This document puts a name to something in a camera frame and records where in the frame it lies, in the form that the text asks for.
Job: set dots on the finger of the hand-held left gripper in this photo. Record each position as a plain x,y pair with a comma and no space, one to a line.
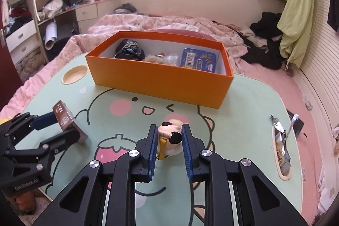
61,140
45,120

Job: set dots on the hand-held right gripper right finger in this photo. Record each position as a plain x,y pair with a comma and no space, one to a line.
185,154

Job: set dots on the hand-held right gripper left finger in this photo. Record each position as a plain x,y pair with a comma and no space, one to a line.
153,154

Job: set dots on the small brown card box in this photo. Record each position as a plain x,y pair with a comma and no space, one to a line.
66,117

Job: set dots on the orange cardboard box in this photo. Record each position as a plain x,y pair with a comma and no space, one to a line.
159,83

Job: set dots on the blue tin case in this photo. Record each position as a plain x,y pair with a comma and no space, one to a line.
198,60

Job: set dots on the brown fluffy hair clip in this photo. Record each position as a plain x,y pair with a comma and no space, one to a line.
153,58

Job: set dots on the black lace scrunchie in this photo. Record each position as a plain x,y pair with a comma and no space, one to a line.
131,52

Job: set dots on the green cartoon print desktop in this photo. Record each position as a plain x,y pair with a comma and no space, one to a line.
238,136

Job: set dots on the person's left hand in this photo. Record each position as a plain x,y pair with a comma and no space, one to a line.
23,200

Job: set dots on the grey floral quilt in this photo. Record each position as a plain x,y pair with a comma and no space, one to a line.
31,64

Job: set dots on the dark red wooden panel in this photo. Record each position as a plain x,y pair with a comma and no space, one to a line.
6,77

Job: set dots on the rolled white paper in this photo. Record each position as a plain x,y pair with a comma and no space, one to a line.
50,35

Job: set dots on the white drawer unit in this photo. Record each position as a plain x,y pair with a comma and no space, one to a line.
21,32

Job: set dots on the opened silver snack wrapper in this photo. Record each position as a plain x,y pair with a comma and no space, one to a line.
279,146

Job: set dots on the white jacket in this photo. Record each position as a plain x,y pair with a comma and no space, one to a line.
51,7

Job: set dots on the grey stylus pen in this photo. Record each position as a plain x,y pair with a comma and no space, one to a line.
294,121

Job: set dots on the white drawer cabinet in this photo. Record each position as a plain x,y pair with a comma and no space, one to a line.
87,13

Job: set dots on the black phone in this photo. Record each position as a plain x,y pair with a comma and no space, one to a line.
299,127

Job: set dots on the beige crumpled garment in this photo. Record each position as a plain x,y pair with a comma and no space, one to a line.
254,36

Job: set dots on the dark grey cloth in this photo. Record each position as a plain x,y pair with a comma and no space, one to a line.
127,8

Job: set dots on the pile of black clothes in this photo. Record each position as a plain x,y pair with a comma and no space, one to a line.
264,22

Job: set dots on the white louvred wardrobe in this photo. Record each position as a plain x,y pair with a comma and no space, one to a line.
320,69

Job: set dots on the light green hanging garment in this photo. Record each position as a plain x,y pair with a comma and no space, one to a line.
296,16

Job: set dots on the black hanging garment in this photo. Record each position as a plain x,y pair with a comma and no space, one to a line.
334,11

